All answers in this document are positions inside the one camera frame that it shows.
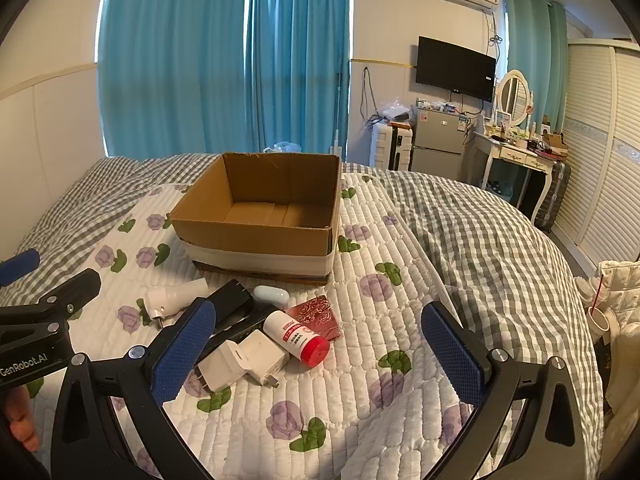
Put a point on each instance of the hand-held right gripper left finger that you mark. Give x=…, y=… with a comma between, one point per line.
x=180, y=360

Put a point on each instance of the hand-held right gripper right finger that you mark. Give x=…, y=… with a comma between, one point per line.
x=450, y=355

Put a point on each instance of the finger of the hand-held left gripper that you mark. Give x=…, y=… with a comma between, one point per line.
x=20, y=262
x=75, y=286

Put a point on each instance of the white handheld device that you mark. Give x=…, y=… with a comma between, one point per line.
x=167, y=300

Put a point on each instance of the black rectangular case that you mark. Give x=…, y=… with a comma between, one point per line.
x=232, y=300

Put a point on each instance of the small white plug charger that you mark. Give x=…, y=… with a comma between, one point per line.
x=262, y=352

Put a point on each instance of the light blue earbud case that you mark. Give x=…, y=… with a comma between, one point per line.
x=270, y=295

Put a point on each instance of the white bottle with red cap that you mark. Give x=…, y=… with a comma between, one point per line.
x=292, y=336

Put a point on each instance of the cardboard box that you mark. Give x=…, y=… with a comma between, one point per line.
x=305, y=185

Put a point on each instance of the person's left hand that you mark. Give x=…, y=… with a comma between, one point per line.
x=22, y=417

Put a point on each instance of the grey checked blanket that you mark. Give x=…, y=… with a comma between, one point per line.
x=490, y=270

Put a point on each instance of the white floral quilt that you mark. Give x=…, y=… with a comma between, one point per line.
x=360, y=400

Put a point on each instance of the white cup with red straw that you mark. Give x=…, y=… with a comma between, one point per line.
x=600, y=317

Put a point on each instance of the white padded jacket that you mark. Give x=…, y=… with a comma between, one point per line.
x=625, y=290

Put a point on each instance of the dark grey suitcase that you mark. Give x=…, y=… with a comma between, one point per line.
x=555, y=195

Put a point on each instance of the white dressing table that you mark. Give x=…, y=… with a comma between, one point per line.
x=505, y=152

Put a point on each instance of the silver small fridge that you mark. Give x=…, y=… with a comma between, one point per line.
x=437, y=140

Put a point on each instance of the white suitcase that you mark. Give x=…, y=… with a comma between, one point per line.
x=387, y=147

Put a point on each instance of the clear plastic bag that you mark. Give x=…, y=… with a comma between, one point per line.
x=282, y=147

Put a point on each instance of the small brown box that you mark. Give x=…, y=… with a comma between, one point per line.
x=555, y=140

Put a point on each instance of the wide blue curtain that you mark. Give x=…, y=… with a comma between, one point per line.
x=170, y=60

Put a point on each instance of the crumpled plastic bag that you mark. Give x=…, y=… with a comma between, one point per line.
x=395, y=112

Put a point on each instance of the white louvred wardrobe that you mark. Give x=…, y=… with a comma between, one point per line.
x=605, y=160

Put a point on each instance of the oval white vanity mirror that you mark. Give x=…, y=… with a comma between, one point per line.
x=514, y=95

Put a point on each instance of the white standing pole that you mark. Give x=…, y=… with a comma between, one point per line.
x=339, y=110

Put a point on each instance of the teal curtain beside wardrobe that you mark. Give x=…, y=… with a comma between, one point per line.
x=535, y=50

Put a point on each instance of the narrow blue curtain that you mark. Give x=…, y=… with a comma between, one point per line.
x=300, y=60

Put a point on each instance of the black wall television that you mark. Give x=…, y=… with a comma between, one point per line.
x=455, y=67

